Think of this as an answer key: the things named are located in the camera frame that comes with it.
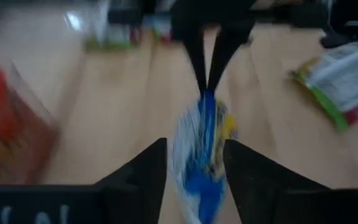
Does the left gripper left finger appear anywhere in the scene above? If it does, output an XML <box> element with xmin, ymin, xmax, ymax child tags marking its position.
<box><xmin>0</xmin><ymin>138</ymin><xmax>169</xmax><ymax>224</ymax></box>

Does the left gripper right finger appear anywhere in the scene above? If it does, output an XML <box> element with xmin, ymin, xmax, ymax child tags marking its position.
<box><xmin>223</xmin><ymin>139</ymin><xmax>358</xmax><ymax>224</ymax></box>

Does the blue yellow Maruchan ramen pack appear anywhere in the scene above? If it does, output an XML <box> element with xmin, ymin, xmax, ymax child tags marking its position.
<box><xmin>170</xmin><ymin>90</ymin><xmax>239</xmax><ymax>224</ymax></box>

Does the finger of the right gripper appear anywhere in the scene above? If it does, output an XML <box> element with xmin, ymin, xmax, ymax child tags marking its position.
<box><xmin>181</xmin><ymin>27</ymin><xmax>208</xmax><ymax>94</ymax></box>
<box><xmin>207</xmin><ymin>26</ymin><xmax>254</xmax><ymax>93</ymax></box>

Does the clear plastic bin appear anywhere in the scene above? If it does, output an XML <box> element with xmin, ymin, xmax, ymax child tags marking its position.
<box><xmin>0</xmin><ymin>58</ymin><xmax>60</xmax><ymax>186</ymax></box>

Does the green pink Maruchan ramen pack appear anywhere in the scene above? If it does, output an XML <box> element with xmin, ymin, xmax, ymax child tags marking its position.
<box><xmin>149</xmin><ymin>15</ymin><xmax>173</xmax><ymax>43</ymax></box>
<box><xmin>84</xmin><ymin>21</ymin><xmax>139</xmax><ymax>52</ymax></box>
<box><xmin>290</xmin><ymin>42</ymin><xmax>358</xmax><ymax>133</ymax></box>

